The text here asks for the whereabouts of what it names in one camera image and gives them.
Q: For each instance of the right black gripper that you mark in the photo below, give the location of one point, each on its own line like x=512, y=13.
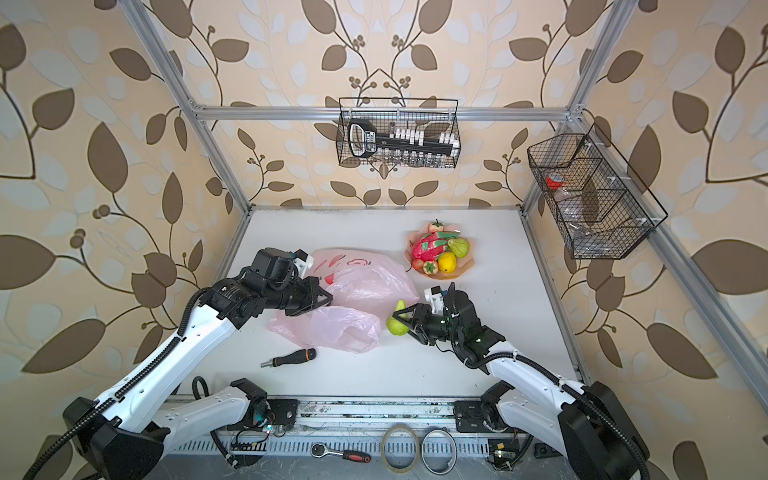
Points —
x=420, y=309

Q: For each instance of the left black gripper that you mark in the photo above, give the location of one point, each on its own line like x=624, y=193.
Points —
x=312, y=300

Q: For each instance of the green pear toy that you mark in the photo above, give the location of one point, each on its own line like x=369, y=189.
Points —
x=460, y=247
x=394, y=326

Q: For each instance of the pink plastic fruit-print bag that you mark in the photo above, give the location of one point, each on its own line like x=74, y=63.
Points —
x=365, y=287

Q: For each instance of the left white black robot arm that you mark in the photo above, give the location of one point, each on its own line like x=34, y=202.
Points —
x=126, y=431

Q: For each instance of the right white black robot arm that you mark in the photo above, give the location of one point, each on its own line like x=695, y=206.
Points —
x=587, y=424

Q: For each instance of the small strawberry toy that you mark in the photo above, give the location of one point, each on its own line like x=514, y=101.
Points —
x=431, y=267

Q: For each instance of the black orange screwdriver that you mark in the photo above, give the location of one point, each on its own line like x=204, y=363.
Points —
x=295, y=358

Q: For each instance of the yellow lemon toy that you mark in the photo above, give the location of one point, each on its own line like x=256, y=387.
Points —
x=448, y=262

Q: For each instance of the orange fruit plate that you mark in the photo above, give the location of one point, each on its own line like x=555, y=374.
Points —
x=464, y=264

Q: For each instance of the pink dragon fruit toy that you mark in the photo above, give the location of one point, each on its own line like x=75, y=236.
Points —
x=432, y=245

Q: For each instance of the clear tape roll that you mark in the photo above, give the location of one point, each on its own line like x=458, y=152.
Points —
x=400, y=449

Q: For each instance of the grey tape roll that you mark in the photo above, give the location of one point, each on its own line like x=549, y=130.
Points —
x=439, y=452

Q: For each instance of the black socket set holder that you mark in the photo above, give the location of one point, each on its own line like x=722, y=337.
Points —
x=365, y=141

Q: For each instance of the red-capped plastic bottle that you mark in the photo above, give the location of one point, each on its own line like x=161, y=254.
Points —
x=576, y=211

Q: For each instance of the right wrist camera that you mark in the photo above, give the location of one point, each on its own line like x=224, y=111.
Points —
x=441, y=301

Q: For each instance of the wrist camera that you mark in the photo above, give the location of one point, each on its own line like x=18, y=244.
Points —
x=441, y=301
x=275, y=264

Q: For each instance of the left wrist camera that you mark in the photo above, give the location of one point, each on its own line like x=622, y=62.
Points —
x=275, y=264

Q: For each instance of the red-handled ratchet wrench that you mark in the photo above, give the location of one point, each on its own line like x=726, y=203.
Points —
x=320, y=450

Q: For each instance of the centre black wire basket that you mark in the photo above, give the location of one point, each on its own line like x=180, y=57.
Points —
x=434, y=115

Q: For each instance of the black wire basket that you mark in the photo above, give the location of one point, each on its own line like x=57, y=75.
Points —
x=434, y=115
x=601, y=201

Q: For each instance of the right black wire basket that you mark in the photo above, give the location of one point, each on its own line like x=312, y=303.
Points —
x=601, y=201

